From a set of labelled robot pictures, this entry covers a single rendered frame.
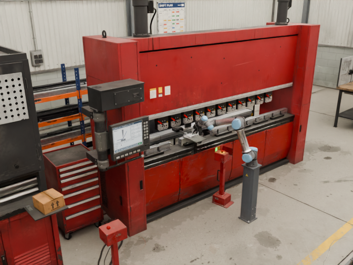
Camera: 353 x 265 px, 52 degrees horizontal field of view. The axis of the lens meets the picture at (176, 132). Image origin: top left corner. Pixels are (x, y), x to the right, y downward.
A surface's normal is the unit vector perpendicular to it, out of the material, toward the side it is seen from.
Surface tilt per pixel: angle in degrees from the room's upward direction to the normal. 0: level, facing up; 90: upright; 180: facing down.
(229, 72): 90
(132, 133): 90
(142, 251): 0
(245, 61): 90
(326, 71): 90
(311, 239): 0
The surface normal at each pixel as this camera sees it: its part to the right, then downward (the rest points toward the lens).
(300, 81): -0.80, 0.22
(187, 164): 0.61, 0.28
